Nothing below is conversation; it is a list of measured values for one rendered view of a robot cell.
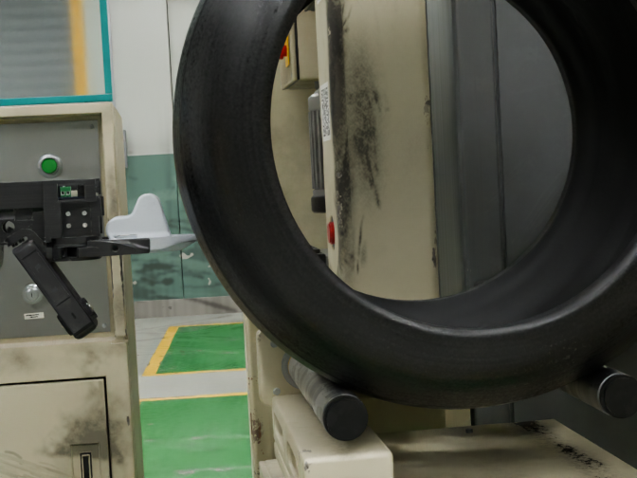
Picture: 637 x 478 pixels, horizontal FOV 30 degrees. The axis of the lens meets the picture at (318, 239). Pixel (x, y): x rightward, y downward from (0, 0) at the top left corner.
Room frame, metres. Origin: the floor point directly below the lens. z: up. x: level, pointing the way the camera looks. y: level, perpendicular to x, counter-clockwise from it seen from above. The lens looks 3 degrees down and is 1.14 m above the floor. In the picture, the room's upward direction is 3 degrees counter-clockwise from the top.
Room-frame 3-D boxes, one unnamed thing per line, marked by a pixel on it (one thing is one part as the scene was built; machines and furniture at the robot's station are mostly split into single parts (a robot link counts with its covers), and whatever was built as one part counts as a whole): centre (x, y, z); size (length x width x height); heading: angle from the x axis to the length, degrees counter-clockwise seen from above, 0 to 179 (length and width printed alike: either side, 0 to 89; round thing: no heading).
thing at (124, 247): (1.20, 0.21, 1.08); 0.09 x 0.05 x 0.02; 97
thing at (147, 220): (1.21, 0.17, 1.10); 0.09 x 0.03 x 0.06; 97
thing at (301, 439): (1.32, 0.00, 0.84); 0.36 x 0.09 x 0.06; 7
